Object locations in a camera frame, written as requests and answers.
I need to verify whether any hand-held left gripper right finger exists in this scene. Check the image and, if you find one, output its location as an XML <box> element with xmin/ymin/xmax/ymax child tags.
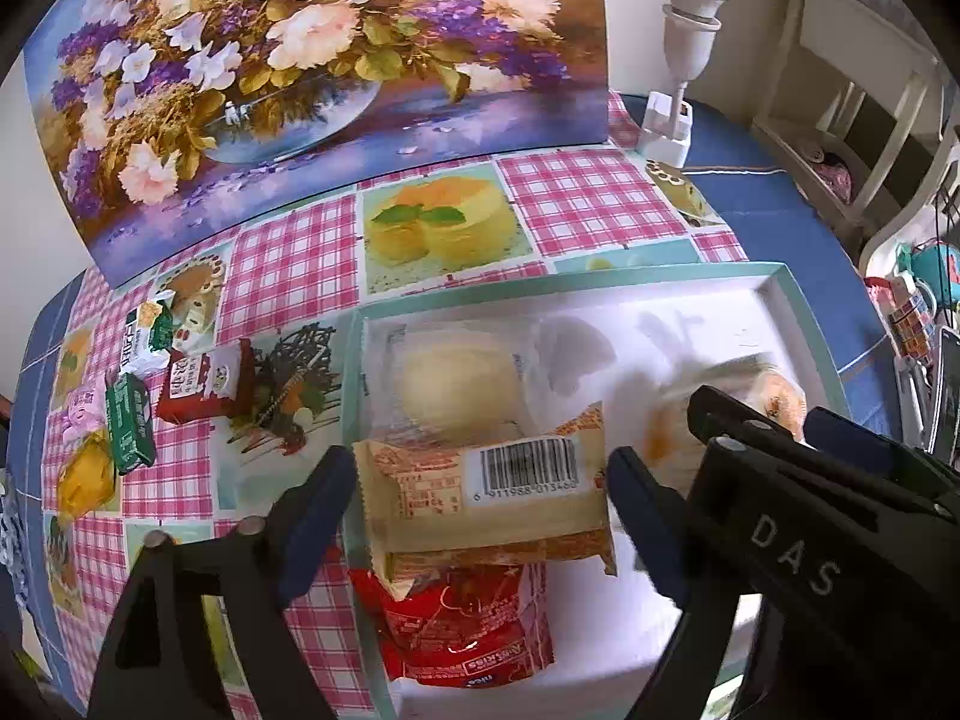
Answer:
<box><xmin>606</xmin><ymin>446</ymin><xmax>751</xmax><ymax>720</ymax></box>

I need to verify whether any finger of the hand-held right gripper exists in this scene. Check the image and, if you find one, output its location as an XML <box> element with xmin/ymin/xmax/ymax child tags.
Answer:
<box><xmin>806</xmin><ymin>406</ymin><xmax>960</xmax><ymax>511</ymax></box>
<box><xmin>687</xmin><ymin>385</ymin><xmax>938</xmax><ymax>520</ymax></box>

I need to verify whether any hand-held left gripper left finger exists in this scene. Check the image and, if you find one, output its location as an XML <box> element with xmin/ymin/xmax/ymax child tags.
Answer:
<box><xmin>88</xmin><ymin>444</ymin><xmax>359</xmax><ymax>720</ymax></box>

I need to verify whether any green-label cookie packet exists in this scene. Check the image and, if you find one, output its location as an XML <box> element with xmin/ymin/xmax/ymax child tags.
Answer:
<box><xmin>705</xmin><ymin>360</ymin><xmax>807</xmax><ymax>443</ymax></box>

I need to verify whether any white tray with teal rim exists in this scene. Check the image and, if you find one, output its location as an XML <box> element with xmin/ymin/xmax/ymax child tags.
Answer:
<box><xmin>341</xmin><ymin>262</ymin><xmax>852</xmax><ymax>720</ymax></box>

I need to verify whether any beige cake packet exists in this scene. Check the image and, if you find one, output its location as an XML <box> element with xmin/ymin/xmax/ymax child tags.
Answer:
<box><xmin>352</xmin><ymin>401</ymin><xmax>620</xmax><ymax>601</ymax></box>

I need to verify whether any red snack packet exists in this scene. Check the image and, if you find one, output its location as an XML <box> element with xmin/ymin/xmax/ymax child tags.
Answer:
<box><xmin>349</xmin><ymin>562</ymin><xmax>557</xmax><ymax>691</ymax></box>

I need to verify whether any clear-wrapped white bun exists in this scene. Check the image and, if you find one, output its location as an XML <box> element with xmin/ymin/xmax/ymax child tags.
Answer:
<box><xmin>367</xmin><ymin>322</ymin><xmax>623</xmax><ymax>443</ymax></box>

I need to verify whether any green and white snack packet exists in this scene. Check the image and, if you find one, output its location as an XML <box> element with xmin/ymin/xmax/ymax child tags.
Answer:
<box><xmin>120</xmin><ymin>300</ymin><xmax>177</xmax><ymax>380</ymax></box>

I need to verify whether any pink snack packet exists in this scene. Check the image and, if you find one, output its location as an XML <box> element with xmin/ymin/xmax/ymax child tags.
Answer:
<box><xmin>64</xmin><ymin>386</ymin><xmax>110</xmax><ymax>447</ymax></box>

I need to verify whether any red-brown snack packet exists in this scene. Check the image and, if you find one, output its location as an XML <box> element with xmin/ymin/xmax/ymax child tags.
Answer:
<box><xmin>156</xmin><ymin>337</ymin><xmax>256</xmax><ymax>425</ymax></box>

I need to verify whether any teal pouch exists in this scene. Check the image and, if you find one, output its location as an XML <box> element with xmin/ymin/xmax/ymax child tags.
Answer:
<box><xmin>896</xmin><ymin>240</ymin><xmax>960</xmax><ymax>308</ymax></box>

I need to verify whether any dark green snack packet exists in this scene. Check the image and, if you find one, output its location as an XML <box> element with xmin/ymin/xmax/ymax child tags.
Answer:
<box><xmin>103</xmin><ymin>373</ymin><xmax>158</xmax><ymax>475</ymax></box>

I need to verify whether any yellow snack packet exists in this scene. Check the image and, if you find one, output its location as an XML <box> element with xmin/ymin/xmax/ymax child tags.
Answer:
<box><xmin>56</xmin><ymin>427</ymin><xmax>121</xmax><ymax>522</ymax></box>

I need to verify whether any pink fabric bundle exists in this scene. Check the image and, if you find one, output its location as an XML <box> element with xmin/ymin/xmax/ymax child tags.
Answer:
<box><xmin>799</xmin><ymin>146</ymin><xmax>856</xmax><ymax>203</ymax></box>

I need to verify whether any blue and white wrapper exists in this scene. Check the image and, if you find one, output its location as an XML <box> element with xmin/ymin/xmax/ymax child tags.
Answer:
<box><xmin>0</xmin><ymin>469</ymin><xmax>31</xmax><ymax>601</ymax></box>

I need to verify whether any white wooden chair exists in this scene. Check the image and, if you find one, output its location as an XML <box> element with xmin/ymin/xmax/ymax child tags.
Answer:
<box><xmin>750</xmin><ymin>0</ymin><xmax>960</xmax><ymax>256</ymax></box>

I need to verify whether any white desk lamp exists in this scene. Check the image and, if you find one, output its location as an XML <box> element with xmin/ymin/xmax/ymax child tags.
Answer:
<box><xmin>636</xmin><ymin>0</ymin><xmax>732</xmax><ymax>166</ymax></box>

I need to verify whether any flower painting canvas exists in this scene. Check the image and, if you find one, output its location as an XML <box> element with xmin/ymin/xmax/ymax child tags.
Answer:
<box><xmin>22</xmin><ymin>0</ymin><xmax>610</xmax><ymax>290</ymax></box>

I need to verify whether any white lamp cable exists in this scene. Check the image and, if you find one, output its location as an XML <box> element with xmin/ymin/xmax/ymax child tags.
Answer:
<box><xmin>684</xmin><ymin>163</ymin><xmax>796</xmax><ymax>179</ymax></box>

